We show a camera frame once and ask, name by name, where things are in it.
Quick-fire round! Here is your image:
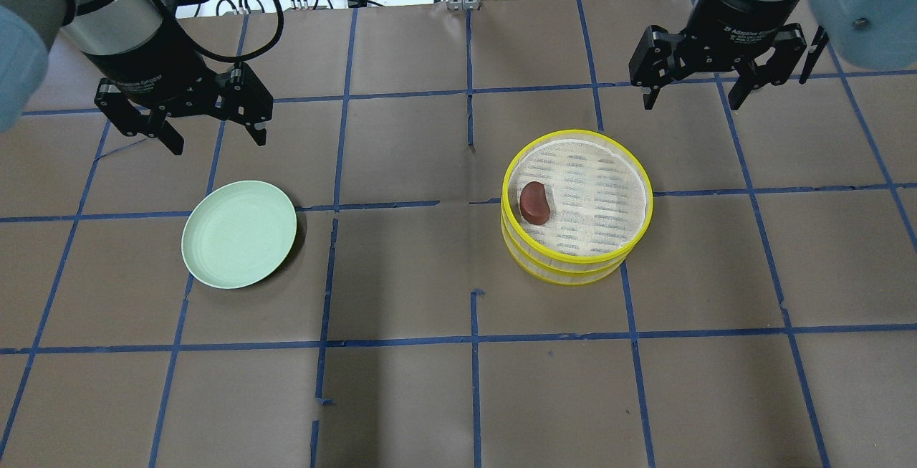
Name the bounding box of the yellow top steamer layer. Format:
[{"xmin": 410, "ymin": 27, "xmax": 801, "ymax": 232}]
[{"xmin": 500, "ymin": 129, "xmax": 654, "ymax": 266}]

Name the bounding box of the yellow steamer layer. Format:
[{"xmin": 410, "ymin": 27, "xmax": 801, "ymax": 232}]
[
  {"xmin": 501, "ymin": 220, "xmax": 626, "ymax": 287},
  {"xmin": 500, "ymin": 129, "xmax": 654, "ymax": 266}
]

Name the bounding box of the light green plate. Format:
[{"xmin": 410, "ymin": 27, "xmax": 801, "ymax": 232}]
[{"xmin": 181, "ymin": 180, "xmax": 297, "ymax": 290}]

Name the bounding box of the brown bun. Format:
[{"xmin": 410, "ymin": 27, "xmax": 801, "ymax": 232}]
[{"xmin": 519, "ymin": 181, "xmax": 552, "ymax": 226}]

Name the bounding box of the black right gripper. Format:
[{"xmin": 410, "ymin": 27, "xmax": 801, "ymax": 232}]
[{"xmin": 629, "ymin": 4, "xmax": 807, "ymax": 111}]

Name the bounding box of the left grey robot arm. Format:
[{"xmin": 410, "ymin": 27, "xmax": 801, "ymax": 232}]
[{"xmin": 1, "ymin": 0, "xmax": 284, "ymax": 156}]

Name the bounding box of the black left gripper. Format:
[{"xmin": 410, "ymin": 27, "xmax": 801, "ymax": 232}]
[{"xmin": 95, "ymin": 46, "xmax": 273, "ymax": 156}]

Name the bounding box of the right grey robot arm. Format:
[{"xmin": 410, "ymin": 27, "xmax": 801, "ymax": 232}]
[{"xmin": 628, "ymin": 0, "xmax": 916, "ymax": 110}]

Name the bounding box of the yellow bottom steamer layer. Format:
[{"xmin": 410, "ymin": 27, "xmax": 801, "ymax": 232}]
[{"xmin": 501, "ymin": 220, "xmax": 626, "ymax": 287}]

